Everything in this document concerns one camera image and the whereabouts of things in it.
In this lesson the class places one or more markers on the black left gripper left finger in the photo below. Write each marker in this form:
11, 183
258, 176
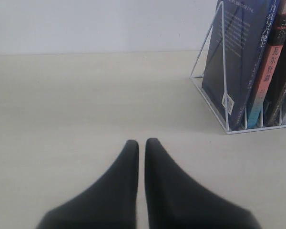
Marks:
109, 203

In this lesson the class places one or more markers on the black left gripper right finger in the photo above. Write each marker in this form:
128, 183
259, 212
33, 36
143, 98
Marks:
176, 201

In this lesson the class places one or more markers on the dark brown thin book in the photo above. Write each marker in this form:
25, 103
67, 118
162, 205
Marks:
276, 91

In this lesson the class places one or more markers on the dark blue book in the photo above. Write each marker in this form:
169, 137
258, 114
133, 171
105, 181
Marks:
239, 37

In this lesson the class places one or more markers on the pink and teal book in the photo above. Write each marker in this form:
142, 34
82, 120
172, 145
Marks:
267, 66

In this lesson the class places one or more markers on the white wire book rack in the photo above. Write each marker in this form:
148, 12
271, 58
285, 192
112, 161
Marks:
197, 80

